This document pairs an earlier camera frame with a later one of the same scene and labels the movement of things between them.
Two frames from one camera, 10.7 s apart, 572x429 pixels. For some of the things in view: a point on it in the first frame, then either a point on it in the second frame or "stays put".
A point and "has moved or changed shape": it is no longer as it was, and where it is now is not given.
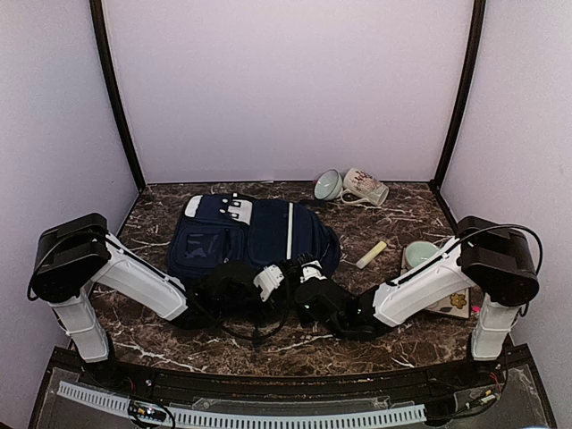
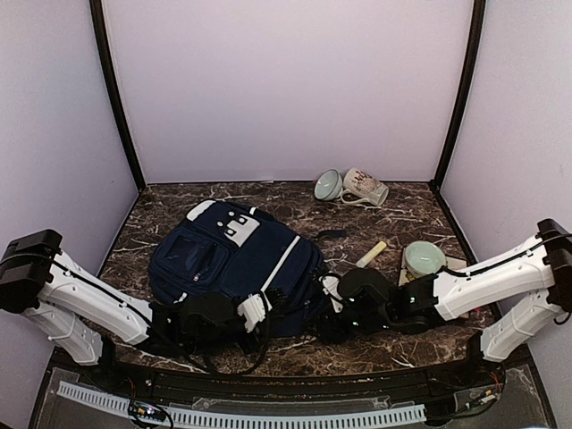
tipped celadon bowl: x=328 y=185 stays put
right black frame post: x=471 y=77 stays put
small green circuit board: x=147 y=411 stays put
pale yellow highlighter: x=371 y=255 stays put
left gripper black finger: x=288 y=270 → x=278 y=298
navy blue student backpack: x=216 y=229 has moved or changed shape
